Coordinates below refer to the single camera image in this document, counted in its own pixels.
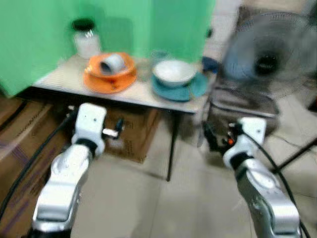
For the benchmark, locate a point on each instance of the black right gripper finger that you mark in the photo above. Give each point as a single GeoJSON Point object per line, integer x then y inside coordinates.
{"type": "Point", "coordinates": [210, 136]}

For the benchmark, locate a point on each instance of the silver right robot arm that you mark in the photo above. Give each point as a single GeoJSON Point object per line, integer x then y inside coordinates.
{"type": "Point", "coordinates": [267, 198]}

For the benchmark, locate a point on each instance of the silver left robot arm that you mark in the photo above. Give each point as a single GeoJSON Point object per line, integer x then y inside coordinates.
{"type": "Point", "coordinates": [62, 183]}

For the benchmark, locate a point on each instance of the brown cardboard box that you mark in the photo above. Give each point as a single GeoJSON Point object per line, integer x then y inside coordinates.
{"type": "Point", "coordinates": [136, 134]}

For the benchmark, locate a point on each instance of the orange plate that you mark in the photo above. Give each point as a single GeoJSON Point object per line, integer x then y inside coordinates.
{"type": "Point", "coordinates": [106, 84]}

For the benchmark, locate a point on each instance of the teal plate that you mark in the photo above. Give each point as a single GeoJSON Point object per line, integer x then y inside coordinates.
{"type": "Point", "coordinates": [173, 93]}

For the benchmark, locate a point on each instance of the grey cup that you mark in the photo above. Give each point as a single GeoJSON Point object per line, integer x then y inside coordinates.
{"type": "Point", "coordinates": [114, 63]}

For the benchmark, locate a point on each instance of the orange bowl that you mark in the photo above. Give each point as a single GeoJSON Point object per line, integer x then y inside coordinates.
{"type": "Point", "coordinates": [96, 67]}

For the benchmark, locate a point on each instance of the black stand leg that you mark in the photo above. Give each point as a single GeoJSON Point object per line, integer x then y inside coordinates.
{"type": "Point", "coordinates": [297, 154]}

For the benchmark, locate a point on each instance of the dark blue cup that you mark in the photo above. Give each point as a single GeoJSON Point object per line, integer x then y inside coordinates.
{"type": "Point", "coordinates": [210, 64]}

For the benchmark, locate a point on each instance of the white bowl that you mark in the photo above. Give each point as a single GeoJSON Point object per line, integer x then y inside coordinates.
{"type": "Point", "coordinates": [173, 71]}

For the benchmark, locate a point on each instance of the beige table with black legs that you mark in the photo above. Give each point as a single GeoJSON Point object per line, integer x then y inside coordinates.
{"type": "Point", "coordinates": [59, 77]}

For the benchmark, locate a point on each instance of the clear drinking glass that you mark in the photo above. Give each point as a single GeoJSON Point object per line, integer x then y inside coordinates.
{"type": "Point", "coordinates": [159, 54]}

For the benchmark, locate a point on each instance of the grey standing fan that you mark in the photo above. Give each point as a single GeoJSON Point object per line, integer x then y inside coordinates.
{"type": "Point", "coordinates": [267, 59]}

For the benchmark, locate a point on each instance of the glass jar with black lid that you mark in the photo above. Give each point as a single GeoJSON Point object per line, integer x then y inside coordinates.
{"type": "Point", "coordinates": [87, 42]}

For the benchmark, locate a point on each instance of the large flat cardboard box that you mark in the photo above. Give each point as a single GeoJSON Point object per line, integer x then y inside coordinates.
{"type": "Point", "coordinates": [20, 144]}

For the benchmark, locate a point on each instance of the green backdrop cloth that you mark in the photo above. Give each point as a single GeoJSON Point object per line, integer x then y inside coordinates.
{"type": "Point", "coordinates": [39, 39]}

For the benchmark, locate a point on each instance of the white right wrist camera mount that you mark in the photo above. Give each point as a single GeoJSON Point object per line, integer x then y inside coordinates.
{"type": "Point", "coordinates": [250, 134]}

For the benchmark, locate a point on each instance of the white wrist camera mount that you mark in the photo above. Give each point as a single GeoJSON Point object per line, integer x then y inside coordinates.
{"type": "Point", "coordinates": [89, 121]}
{"type": "Point", "coordinates": [250, 134]}

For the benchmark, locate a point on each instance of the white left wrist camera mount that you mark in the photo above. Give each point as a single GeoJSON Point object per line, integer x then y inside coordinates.
{"type": "Point", "coordinates": [89, 121]}

